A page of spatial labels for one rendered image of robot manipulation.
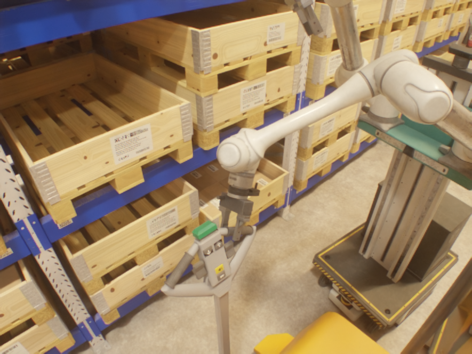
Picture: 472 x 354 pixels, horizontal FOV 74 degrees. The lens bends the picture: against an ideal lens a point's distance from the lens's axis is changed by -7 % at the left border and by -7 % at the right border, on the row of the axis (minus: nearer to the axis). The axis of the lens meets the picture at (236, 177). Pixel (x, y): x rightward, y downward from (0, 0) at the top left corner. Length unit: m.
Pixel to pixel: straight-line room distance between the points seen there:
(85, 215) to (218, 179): 1.37
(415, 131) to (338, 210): 1.69
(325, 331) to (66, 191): 1.28
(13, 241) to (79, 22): 0.99
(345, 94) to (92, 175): 1.12
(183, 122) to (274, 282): 1.53
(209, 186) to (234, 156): 1.82
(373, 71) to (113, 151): 1.13
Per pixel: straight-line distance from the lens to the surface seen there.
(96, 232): 2.20
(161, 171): 1.89
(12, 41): 1.41
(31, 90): 2.66
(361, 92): 1.17
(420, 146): 1.78
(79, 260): 1.87
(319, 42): 2.49
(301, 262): 2.90
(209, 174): 2.90
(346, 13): 1.61
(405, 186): 2.19
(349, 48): 1.73
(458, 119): 1.19
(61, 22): 1.44
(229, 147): 0.97
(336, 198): 3.54
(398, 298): 2.51
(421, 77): 1.04
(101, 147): 1.58
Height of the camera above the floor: 2.27
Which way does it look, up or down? 38 degrees down
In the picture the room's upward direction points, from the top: straight up
